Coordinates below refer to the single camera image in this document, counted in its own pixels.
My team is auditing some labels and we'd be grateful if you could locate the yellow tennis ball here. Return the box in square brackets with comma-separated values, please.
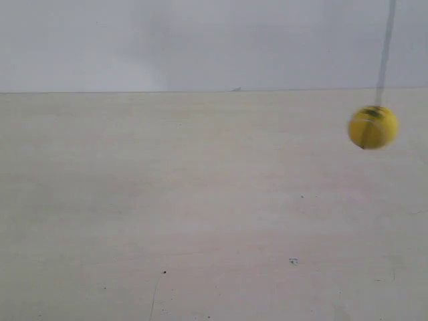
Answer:
[348, 106, 399, 150]

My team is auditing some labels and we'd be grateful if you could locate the thin black hanging string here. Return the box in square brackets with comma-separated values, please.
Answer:
[373, 0, 397, 108]

